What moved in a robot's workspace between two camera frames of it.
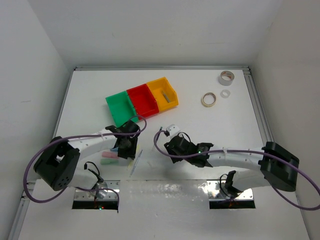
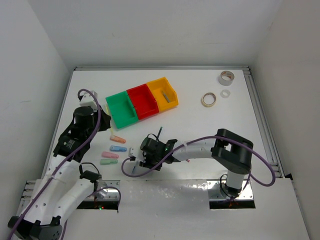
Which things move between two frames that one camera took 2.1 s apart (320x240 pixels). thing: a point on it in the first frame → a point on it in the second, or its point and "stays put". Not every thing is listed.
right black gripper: [172, 152] → [147, 163]
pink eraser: [110, 154] stays put
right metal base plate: [215, 193] stays put
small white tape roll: [225, 93] stays put
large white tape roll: [226, 78] stays put
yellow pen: [131, 162] → [111, 126]
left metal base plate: [84, 195] stays put
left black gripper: [121, 153] → [104, 118]
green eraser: [109, 162] stays put
